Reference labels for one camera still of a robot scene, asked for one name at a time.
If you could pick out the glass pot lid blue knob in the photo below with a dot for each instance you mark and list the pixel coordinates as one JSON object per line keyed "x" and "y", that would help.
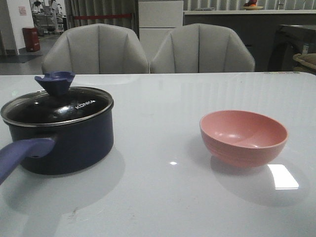
{"x": 57, "y": 104}

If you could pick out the pink bowl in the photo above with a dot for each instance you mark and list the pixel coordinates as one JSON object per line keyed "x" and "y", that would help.
{"x": 242, "y": 138}

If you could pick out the dark kitchen counter cabinet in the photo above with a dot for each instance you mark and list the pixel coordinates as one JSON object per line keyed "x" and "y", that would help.
{"x": 256, "y": 28}

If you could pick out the fruit plate on counter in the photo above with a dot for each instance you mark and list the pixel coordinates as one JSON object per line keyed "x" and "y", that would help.
{"x": 252, "y": 5}

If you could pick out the red trash bin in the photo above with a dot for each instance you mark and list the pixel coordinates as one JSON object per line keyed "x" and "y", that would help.
{"x": 31, "y": 39}

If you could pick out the white refrigerator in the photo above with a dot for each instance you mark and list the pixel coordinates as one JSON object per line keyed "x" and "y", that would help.
{"x": 156, "y": 18}

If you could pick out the left grey upholstered chair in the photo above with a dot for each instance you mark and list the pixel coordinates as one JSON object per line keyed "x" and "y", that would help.
{"x": 97, "y": 49}

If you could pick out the grey pleated curtain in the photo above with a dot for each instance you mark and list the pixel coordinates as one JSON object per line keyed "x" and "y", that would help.
{"x": 103, "y": 7}

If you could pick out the beige sofa cushion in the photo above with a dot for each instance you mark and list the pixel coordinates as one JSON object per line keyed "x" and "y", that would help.
{"x": 305, "y": 63}

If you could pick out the dark blue saucepan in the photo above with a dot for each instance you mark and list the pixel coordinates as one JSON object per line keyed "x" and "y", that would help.
{"x": 58, "y": 150}

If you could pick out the grey upholstered chair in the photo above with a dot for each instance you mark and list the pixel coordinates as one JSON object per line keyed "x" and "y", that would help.
{"x": 97, "y": 49}
{"x": 202, "y": 48}

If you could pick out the right grey upholstered chair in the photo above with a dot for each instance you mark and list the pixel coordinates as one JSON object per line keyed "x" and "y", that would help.
{"x": 202, "y": 48}

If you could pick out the red belt barrier stanchion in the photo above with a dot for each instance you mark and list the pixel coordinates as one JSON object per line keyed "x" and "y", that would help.
{"x": 86, "y": 20}

